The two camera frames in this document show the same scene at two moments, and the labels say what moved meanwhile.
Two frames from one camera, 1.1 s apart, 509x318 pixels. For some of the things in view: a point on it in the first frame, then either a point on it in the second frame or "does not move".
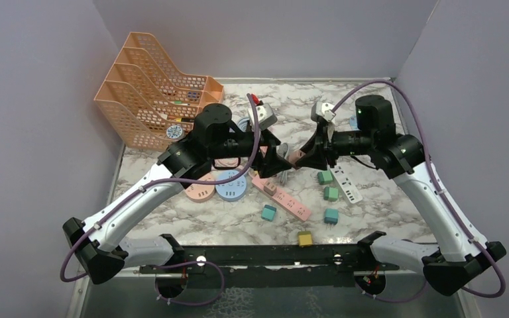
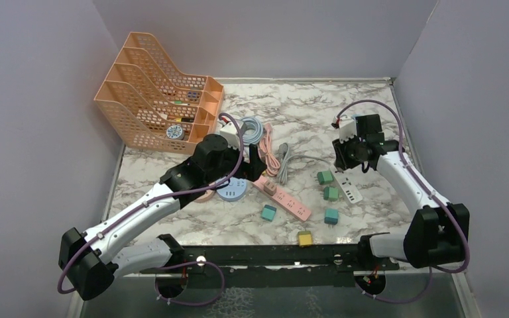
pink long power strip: [282, 200] does not move
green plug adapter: [324, 177] does not move
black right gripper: [319, 152] → [342, 160]
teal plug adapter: [268, 212] does not move
